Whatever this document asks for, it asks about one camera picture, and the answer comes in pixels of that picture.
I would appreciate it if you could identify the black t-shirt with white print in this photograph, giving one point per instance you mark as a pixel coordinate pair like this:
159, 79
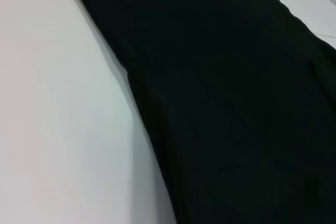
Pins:
223, 103

